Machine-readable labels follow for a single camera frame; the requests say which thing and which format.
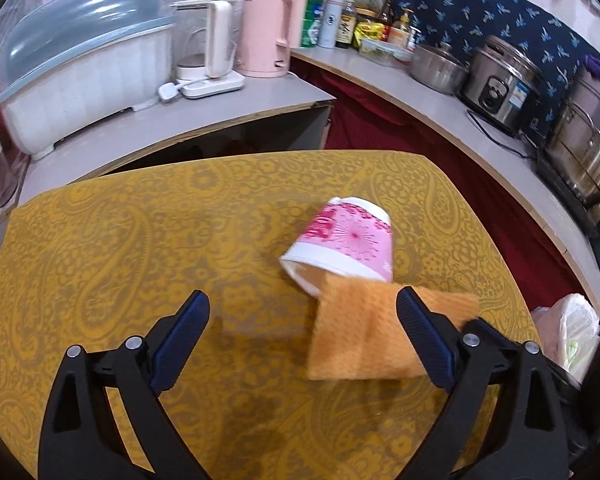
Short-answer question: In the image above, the glass kettle with white base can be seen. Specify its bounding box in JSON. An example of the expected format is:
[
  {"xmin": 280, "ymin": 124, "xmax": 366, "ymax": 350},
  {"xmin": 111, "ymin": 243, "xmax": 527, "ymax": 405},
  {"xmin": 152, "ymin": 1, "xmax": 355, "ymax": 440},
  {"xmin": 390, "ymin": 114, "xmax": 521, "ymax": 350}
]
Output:
[{"xmin": 172, "ymin": 0, "xmax": 246, "ymax": 100}]

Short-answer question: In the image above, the clear food container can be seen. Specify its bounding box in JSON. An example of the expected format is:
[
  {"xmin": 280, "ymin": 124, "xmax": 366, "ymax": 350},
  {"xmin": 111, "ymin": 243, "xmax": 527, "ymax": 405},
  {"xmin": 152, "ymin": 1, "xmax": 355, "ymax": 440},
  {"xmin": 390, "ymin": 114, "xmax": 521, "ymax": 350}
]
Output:
[{"xmin": 360, "ymin": 37, "xmax": 416, "ymax": 66}]

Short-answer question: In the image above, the steel rice cooker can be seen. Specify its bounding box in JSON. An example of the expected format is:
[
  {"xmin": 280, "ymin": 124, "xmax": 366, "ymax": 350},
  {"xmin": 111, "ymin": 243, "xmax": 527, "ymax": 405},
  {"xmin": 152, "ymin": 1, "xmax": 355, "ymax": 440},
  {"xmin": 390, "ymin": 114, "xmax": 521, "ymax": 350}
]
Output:
[{"xmin": 457, "ymin": 35, "xmax": 543, "ymax": 133}]

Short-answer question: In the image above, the black power cord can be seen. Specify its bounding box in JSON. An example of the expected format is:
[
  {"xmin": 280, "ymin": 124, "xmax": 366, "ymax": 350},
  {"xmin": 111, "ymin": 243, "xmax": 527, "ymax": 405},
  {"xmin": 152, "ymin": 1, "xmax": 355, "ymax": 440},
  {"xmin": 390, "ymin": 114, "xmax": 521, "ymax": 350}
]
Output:
[{"xmin": 466, "ymin": 109, "xmax": 541, "ymax": 161}]

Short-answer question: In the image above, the orange sauce bottle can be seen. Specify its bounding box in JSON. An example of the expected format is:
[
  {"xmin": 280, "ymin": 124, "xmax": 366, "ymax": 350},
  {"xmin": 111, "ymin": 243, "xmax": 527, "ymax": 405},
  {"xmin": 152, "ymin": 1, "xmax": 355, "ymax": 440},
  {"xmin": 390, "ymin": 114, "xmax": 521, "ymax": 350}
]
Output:
[{"xmin": 387, "ymin": 9, "xmax": 414, "ymax": 46}]

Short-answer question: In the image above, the dark red cloth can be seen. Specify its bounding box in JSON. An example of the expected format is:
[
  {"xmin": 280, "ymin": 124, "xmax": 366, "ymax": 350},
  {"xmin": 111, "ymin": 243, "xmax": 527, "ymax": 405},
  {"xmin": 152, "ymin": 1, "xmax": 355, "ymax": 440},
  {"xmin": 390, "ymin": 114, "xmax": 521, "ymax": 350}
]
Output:
[{"xmin": 325, "ymin": 67, "xmax": 600, "ymax": 311}]

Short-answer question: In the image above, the black induction cooker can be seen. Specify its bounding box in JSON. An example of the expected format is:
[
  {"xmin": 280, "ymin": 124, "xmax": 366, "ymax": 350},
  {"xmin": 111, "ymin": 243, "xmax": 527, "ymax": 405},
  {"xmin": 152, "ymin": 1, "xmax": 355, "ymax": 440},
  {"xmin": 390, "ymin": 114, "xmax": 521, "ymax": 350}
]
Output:
[{"xmin": 535, "ymin": 152, "xmax": 600, "ymax": 236}]

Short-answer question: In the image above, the tall steel steamer pot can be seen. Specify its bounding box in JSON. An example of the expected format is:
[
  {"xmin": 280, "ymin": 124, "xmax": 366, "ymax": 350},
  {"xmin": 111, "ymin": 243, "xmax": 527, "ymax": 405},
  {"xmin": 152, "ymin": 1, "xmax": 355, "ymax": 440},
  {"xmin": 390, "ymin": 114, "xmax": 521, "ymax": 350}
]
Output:
[{"xmin": 545, "ymin": 62, "xmax": 600, "ymax": 206}]

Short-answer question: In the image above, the yellow patterned tablecloth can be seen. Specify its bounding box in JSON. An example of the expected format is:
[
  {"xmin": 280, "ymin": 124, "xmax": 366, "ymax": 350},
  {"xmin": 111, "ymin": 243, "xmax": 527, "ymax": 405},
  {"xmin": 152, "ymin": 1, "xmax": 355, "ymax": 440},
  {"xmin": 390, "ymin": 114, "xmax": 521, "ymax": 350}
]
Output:
[{"xmin": 0, "ymin": 150, "xmax": 546, "ymax": 480}]

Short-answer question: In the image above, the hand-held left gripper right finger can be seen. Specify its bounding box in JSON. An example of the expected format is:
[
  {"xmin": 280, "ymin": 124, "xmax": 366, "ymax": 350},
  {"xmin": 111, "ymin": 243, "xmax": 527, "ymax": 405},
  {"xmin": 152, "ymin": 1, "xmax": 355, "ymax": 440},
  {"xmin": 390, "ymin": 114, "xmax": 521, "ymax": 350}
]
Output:
[{"xmin": 396, "ymin": 285, "xmax": 576, "ymax": 480}]

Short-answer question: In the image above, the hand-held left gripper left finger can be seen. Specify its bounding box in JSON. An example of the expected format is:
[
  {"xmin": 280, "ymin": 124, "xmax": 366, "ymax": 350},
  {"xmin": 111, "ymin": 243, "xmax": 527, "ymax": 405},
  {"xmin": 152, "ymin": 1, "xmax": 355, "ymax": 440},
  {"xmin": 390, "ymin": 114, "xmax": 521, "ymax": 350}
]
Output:
[{"xmin": 37, "ymin": 290, "xmax": 212, "ymax": 480}]

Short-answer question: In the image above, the small steel pot with lid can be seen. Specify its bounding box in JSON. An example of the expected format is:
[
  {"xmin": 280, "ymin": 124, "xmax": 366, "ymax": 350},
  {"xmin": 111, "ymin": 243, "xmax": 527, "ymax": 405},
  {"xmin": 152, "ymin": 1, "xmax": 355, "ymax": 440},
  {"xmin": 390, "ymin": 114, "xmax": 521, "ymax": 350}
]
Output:
[{"xmin": 409, "ymin": 42, "xmax": 471, "ymax": 96}]

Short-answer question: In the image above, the pink printed paper cup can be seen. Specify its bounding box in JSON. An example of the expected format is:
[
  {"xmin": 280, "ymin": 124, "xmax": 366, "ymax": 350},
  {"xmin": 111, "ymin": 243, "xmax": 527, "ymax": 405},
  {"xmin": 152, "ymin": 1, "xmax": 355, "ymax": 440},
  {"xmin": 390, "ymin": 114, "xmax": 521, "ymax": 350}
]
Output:
[{"xmin": 279, "ymin": 196, "xmax": 396, "ymax": 297}]

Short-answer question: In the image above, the navy printed cloth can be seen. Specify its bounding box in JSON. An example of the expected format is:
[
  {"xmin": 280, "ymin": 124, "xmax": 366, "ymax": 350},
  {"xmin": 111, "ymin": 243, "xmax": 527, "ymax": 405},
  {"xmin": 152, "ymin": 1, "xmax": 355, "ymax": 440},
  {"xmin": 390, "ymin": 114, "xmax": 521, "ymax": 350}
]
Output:
[{"xmin": 392, "ymin": 0, "xmax": 600, "ymax": 146}]

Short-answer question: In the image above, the white dish box blue lid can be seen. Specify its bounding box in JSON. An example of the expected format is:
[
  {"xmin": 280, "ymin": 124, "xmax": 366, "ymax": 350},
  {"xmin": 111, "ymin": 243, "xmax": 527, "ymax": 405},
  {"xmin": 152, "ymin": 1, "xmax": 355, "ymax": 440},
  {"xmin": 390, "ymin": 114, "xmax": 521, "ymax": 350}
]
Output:
[{"xmin": 0, "ymin": 0, "xmax": 177, "ymax": 161}]

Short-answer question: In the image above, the green tin can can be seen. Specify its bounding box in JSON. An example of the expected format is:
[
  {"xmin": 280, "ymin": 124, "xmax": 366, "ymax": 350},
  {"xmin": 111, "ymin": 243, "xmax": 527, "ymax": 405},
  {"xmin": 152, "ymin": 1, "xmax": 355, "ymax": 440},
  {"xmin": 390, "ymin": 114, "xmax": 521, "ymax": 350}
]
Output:
[{"xmin": 300, "ymin": 0, "xmax": 326, "ymax": 50}]

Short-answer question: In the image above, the dark sauce bottle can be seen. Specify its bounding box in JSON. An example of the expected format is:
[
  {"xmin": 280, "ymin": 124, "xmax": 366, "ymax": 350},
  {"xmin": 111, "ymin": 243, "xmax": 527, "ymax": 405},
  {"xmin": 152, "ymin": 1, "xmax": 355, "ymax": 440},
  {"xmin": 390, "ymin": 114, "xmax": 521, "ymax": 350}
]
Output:
[{"xmin": 335, "ymin": 0, "xmax": 358, "ymax": 50}]

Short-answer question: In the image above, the yellow seasoning packet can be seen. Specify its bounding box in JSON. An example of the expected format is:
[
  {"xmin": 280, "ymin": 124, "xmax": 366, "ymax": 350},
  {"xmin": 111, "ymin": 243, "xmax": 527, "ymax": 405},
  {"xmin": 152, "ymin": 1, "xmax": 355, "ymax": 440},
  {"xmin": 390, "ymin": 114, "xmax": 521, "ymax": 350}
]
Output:
[{"xmin": 354, "ymin": 20, "xmax": 387, "ymax": 43}]

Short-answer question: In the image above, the glass jar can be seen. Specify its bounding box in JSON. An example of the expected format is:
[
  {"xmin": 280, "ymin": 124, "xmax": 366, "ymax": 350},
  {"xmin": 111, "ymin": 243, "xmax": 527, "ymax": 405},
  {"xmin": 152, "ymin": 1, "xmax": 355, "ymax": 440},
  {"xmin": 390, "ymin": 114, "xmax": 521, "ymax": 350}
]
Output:
[{"xmin": 0, "ymin": 150, "xmax": 31, "ymax": 211}]

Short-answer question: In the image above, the white thermos bottle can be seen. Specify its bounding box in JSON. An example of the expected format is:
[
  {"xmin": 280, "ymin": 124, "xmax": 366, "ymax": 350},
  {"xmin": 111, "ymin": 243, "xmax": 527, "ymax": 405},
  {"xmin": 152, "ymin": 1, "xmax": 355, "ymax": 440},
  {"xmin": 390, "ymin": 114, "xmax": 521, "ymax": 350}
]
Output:
[{"xmin": 317, "ymin": 0, "xmax": 342, "ymax": 49}]

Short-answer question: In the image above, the orange cleaning cloth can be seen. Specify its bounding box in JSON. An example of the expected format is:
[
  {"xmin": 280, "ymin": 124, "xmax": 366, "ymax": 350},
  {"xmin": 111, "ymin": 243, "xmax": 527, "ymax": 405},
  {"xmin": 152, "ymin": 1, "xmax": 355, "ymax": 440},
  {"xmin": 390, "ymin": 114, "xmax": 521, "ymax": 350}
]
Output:
[{"xmin": 307, "ymin": 280, "xmax": 481, "ymax": 381}]

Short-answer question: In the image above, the white plastic bag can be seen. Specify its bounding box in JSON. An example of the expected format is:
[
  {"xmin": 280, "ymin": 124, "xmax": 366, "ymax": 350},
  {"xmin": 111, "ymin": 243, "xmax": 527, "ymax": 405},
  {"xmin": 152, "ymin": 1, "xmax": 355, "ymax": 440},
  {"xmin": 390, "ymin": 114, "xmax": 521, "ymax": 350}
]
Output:
[{"xmin": 530, "ymin": 292, "xmax": 600, "ymax": 386}]

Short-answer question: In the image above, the brown sauce bottle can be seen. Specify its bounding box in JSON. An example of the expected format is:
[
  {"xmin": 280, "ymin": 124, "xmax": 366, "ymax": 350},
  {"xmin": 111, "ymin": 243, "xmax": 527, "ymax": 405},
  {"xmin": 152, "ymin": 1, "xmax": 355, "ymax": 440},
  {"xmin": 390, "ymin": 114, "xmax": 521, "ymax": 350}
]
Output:
[{"xmin": 377, "ymin": 0, "xmax": 397, "ymax": 41}]

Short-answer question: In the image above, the pink electric kettle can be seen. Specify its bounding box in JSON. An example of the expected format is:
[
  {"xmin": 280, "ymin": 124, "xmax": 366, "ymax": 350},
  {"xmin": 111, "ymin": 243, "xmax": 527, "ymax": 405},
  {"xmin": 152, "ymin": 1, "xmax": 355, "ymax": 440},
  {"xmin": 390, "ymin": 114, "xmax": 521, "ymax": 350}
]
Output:
[{"xmin": 236, "ymin": 0, "xmax": 308, "ymax": 78}]

